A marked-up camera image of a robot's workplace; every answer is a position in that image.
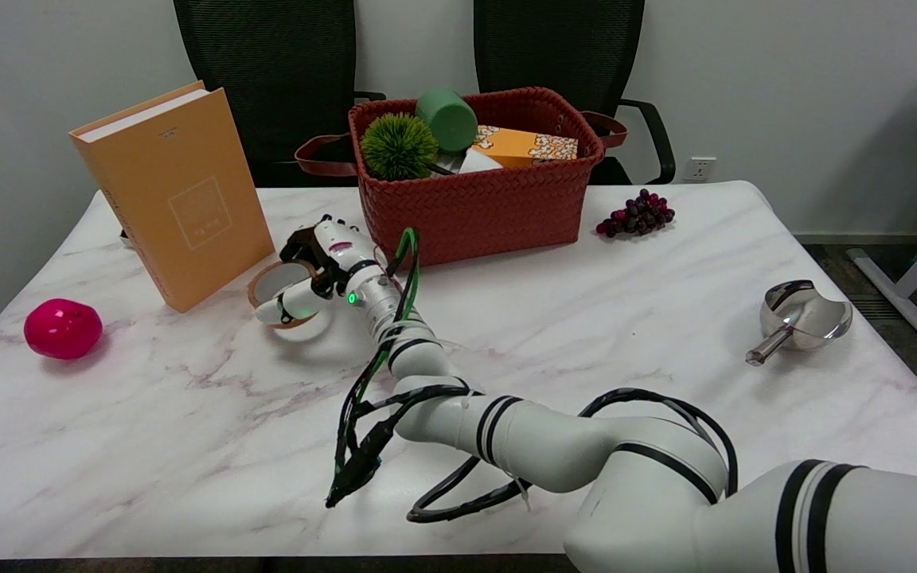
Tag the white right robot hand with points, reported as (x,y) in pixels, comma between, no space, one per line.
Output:
(331,251)

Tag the yellow tape roll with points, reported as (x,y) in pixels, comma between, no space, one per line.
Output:
(274,278)

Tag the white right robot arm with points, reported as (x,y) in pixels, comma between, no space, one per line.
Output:
(546,446)

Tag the green spiky ball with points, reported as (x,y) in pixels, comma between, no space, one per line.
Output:
(399,147)

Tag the red woven basket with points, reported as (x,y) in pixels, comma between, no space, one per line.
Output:
(466,211)

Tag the orange hardcover book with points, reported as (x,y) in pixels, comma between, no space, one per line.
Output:
(180,199)

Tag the white item in basket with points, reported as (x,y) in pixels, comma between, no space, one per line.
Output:
(478,163)

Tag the green cylindrical cup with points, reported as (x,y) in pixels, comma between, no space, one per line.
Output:
(448,119)

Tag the black mesh office chair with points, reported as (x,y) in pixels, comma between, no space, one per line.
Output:
(570,48)
(275,79)

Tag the orange popcorn box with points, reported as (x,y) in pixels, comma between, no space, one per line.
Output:
(522,147)

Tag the pink plastic egg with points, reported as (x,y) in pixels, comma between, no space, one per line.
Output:
(63,328)

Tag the purple grape bunch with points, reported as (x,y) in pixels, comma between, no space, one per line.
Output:
(637,215)

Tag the silver metal scoop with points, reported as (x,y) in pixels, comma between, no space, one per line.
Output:
(805,317)

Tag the white wall socket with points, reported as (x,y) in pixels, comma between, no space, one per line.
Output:
(700,169)

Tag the white desk frame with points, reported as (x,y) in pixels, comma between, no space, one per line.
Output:
(916,270)

